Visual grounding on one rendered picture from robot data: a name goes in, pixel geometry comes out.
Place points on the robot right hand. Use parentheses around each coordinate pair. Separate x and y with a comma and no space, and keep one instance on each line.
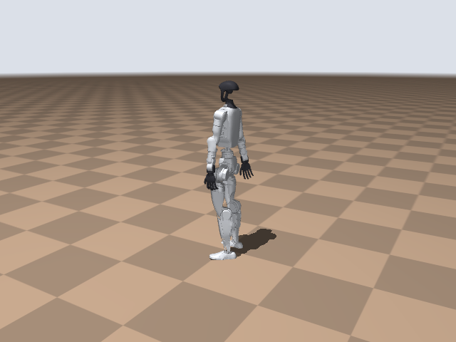
(245,167)

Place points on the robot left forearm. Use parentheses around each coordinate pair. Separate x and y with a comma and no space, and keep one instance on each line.
(211,153)

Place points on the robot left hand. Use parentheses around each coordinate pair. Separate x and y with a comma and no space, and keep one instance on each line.
(210,179)

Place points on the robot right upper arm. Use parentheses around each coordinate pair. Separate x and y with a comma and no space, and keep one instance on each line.
(241,128)

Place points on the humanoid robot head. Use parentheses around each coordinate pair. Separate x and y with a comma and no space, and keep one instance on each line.
(228,86)

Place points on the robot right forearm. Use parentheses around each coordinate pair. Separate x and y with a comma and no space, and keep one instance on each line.
(242,149)

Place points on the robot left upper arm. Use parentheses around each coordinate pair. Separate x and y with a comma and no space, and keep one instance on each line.
(219,117)

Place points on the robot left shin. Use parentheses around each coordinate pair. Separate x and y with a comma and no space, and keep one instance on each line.
(225,229)

